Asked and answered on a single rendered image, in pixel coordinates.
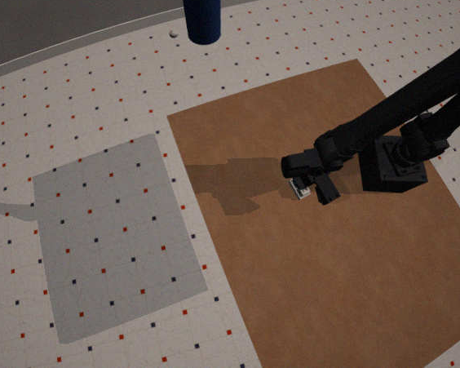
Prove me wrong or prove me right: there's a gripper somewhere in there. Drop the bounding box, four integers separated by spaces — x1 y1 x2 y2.
293 173 319 190

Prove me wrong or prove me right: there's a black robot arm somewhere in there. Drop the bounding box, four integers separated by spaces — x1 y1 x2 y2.
281 48 460 206

